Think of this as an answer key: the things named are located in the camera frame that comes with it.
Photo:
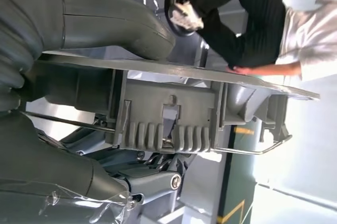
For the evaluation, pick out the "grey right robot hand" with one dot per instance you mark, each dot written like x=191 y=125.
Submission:
x=39 y=180

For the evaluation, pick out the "person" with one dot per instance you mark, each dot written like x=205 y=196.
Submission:
x=263 y=13

